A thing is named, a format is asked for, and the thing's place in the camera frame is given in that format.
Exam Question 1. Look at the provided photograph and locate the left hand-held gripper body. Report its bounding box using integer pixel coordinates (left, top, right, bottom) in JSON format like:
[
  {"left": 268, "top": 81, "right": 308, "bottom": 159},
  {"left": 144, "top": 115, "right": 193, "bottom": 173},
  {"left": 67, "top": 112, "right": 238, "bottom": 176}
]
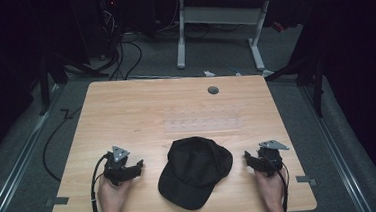
[{"left": 101, "top": 144, "right": 133, "bottom": 188}]

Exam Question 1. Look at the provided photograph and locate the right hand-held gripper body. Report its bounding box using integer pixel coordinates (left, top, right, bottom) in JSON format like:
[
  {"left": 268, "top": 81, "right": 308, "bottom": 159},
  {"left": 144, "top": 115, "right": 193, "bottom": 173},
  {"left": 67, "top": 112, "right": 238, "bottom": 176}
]
[{"left": 256, "top": 138, "right": 292, "bottom": 179}]

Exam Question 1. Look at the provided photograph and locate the black baseball cap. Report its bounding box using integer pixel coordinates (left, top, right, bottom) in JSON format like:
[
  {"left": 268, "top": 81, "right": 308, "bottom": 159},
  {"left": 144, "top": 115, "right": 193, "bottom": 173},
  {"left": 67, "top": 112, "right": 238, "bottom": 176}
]
[{"left": 154, "top": 133, "right": 237, "bottom": 212}]

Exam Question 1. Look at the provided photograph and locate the person's right hand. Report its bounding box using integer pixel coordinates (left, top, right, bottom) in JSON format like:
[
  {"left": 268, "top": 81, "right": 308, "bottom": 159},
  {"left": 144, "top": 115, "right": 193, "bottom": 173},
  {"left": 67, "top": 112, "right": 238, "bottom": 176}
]
[{"left": 254, "top": 166, "right": 289, "bottom": 212}]

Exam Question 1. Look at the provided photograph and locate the person's left hand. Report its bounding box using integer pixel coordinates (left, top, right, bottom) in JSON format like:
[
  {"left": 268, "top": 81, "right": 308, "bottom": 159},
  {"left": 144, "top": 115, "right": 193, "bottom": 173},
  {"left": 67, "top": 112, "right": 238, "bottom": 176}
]
[{"left": 95, "top": 173, "right": 135, "bottom": 212}]

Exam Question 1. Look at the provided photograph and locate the grey tape strip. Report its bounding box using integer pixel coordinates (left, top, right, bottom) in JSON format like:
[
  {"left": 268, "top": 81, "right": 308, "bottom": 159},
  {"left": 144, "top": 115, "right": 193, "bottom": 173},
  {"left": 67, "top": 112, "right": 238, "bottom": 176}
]
[{"left": 295, "top": 174, "right": 318, "bottom": 189}]

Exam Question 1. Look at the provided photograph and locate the black metal stand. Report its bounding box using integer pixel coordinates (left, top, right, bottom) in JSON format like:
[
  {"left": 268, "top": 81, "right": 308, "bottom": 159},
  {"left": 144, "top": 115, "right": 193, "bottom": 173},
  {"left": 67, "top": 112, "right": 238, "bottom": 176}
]
[
  {"left": 33, "top": 48, "right": 110, "bottom": 116},
  {"left": 262, "top": 42, "right": 331, "bottom": 122}
]

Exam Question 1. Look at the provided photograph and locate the small red object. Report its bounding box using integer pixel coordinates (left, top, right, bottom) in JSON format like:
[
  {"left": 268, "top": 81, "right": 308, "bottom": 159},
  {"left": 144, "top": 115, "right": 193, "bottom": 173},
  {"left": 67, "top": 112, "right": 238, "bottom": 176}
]
[{"left": 271, "top": 20, "right": 285, "bottom": 34}]

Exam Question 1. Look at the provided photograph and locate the white-framed wooden desk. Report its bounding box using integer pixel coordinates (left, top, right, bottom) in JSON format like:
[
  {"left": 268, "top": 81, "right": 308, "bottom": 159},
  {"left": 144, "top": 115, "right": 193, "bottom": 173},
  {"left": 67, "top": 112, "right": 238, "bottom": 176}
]
[{"left": 171, "top": 0, "right": 318, "bottom": 79}]

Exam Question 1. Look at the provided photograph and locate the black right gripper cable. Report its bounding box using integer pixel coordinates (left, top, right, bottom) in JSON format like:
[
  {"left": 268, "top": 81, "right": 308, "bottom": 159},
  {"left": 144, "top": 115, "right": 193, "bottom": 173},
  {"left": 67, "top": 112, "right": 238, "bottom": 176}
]
[{"left": 267, "top": 154, "right": 293, "bottom": 212}]

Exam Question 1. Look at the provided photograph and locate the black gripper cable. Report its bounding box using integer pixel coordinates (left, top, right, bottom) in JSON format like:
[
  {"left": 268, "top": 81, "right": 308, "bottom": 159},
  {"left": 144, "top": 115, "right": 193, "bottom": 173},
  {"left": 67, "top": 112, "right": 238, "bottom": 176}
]
[
  {"left": 86, "top": 153, "right": 115, "bottom": 212},
  {"left": 267, "top": 154, "right": 293, "bottom": 212}
]

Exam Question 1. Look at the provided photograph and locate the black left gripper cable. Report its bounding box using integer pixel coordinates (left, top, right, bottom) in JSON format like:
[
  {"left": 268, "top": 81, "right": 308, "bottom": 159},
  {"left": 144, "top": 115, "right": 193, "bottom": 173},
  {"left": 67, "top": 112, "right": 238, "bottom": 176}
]
[{"left": 86, "top": 153, "right": 115, "bottom": 212}]

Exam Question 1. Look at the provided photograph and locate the metal floor rail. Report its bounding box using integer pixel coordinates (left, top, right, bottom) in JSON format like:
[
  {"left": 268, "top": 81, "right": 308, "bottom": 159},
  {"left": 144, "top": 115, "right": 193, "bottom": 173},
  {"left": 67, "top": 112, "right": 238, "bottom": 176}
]
[
  {"left": 299, "top": 80, "right": 375, "bottom": 212},
  {"left": 0, "top": 81, "right": 75, "bottom": 212}
]

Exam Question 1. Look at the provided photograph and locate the black floor cable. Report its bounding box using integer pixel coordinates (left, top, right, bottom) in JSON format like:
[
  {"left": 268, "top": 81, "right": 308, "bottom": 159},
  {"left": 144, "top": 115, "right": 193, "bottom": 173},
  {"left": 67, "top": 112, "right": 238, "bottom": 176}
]
[{"left": 38, "top": 105, "right": 89, "bottom": 184}]

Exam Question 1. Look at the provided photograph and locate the bundle of black cables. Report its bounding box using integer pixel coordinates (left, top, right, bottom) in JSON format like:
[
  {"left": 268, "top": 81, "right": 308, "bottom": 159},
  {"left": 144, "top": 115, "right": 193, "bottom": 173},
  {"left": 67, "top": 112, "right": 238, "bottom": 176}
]
[{"left": 95, "top": 2, "right": 146, "bottom": 83}]

